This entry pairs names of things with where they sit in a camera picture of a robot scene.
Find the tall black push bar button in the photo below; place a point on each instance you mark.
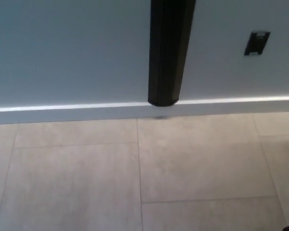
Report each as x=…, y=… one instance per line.
x=168, y=53

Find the black wall outlet plate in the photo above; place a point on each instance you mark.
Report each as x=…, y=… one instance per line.
x=256, y=44

